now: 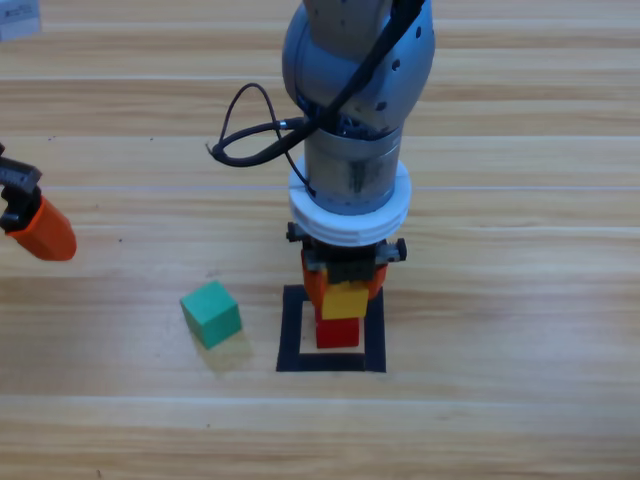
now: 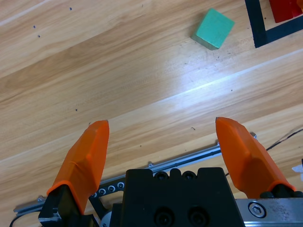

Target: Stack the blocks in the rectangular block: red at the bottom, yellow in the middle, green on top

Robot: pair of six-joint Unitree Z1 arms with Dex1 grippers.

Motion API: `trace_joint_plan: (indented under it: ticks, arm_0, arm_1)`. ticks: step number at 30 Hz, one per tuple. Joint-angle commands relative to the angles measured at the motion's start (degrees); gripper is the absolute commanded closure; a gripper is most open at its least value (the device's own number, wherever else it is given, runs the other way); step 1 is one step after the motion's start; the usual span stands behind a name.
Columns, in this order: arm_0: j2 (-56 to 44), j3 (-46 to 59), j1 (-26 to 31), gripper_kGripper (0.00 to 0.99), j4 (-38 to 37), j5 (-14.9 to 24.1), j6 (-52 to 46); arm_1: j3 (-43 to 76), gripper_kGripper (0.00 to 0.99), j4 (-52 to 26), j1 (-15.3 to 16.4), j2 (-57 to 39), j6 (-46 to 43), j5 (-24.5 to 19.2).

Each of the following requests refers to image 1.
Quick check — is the white printed cardboard box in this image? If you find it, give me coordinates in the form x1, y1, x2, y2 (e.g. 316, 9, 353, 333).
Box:
0, 0, 42, 42

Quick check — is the green cube block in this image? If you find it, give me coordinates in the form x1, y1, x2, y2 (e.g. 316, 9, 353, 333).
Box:
179, 279, 243, 350

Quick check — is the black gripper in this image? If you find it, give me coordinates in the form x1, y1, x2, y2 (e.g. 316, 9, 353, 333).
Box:
285, 222, 407, 311
0, 142, 79, 262

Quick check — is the black tape square outline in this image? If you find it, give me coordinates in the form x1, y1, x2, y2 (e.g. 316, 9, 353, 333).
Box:
275, 284, 387, 374

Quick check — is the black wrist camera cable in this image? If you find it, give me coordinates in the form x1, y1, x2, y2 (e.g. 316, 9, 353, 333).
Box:
219, 82, 321, 197

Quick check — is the yellow cube block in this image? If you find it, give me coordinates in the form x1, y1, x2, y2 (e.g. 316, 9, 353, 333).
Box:
321, 280, 370, 321

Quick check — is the red cube block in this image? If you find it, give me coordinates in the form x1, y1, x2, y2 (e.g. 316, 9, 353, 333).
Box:
313, 305, 362, 350

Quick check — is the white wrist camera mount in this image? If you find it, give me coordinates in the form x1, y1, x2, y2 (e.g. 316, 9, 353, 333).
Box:
287, 154, 414, 247

